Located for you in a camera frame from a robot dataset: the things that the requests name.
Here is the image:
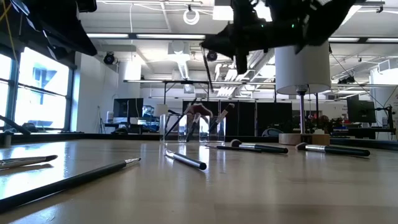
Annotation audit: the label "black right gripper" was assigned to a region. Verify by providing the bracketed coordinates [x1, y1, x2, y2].
[201, 0, 312, 75]

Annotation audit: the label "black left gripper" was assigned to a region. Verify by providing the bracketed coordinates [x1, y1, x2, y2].
[11, 0, 98, 56]

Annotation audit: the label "black brush with silver ferrule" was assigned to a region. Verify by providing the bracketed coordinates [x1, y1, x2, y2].
[0, 154, 59, 171]
[201, 45, 215, 92]
[164, 148, 208, 171]

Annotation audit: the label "black brush with fluffy head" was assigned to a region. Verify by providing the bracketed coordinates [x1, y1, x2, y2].
[295, 142, 371, 157]
[208, 103, 236, 133]
[229, 139, 289, 154]

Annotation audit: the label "long ceiling light strip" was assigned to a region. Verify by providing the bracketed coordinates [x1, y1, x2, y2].
[86, 33, 206, 40]
[328, 37, 398, 44]

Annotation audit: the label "large window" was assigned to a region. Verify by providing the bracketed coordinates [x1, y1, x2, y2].
[0, 46, 74, 133]

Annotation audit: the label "white shade wooden base lamp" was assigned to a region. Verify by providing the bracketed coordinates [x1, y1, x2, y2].
[275, 40, 332, 146]

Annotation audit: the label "black computer monitor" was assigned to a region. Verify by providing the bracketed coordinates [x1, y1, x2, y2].
[346, 98, 377, 124]
[113, 98, 144, 119]

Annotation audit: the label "black partition panels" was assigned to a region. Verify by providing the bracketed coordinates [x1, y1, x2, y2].
[182, 99, 294, 137]

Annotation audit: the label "clear acrylic brush organizer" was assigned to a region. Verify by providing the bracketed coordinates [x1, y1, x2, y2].
[159, 113, 226, 144]

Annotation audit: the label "small white lamp shade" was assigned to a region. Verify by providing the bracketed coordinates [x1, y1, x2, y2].
[154, 103, 169, 118]

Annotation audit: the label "plant with red flowers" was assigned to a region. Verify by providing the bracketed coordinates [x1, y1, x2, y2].
[306, 114, 343, 135]

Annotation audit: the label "white coiled ceiling cable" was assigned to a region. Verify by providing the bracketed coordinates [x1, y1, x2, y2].
[182, 8, 200, 26]

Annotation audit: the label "white ceiling duct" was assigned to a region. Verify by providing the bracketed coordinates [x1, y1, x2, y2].
[167, 40, 191, 81]

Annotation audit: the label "yellow hanging cable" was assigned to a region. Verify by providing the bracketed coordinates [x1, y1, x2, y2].
[0, 1, 18, 62]

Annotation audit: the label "small gray cylinder post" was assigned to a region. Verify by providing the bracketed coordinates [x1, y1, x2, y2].
[2, 128, 14, 148]

